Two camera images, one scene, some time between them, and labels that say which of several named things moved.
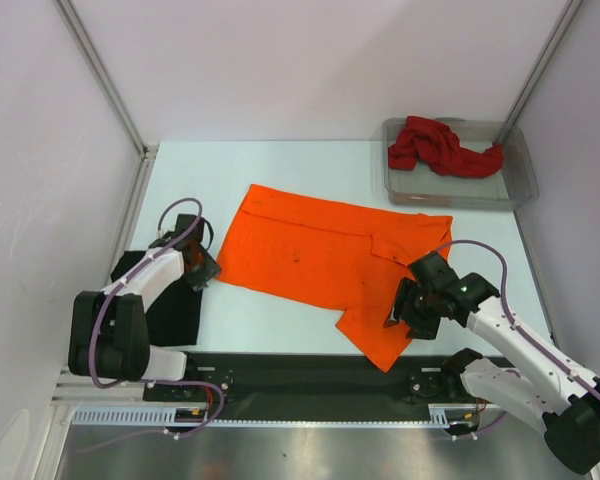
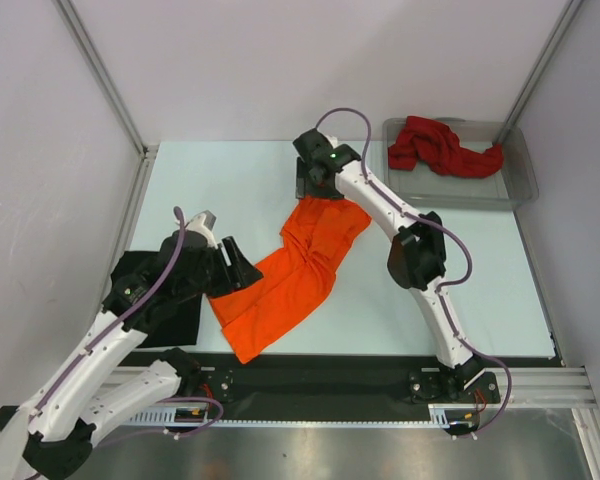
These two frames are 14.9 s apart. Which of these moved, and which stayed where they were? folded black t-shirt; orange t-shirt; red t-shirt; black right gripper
Moved: orange t-shirt; black right gripper
Stayed: red t-shirt; folded black t-shirt
